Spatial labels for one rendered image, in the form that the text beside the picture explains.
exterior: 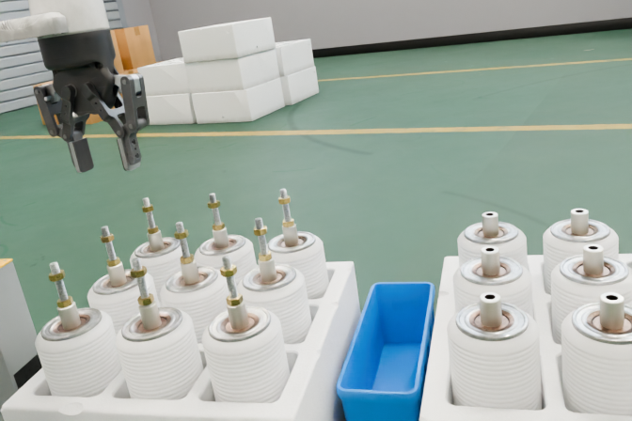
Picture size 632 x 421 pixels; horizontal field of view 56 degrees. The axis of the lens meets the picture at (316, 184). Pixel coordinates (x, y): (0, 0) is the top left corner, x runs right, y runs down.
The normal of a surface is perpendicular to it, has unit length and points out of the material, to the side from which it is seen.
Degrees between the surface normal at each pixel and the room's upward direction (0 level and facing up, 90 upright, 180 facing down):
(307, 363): 0
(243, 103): 90
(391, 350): 0
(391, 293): 88
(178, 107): 90
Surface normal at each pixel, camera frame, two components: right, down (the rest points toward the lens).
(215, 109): -0.44, 0.33
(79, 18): 0.55, 0.17
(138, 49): 0.84, 0.04
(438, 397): -0.15, -0.94
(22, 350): 0.96, -0.07
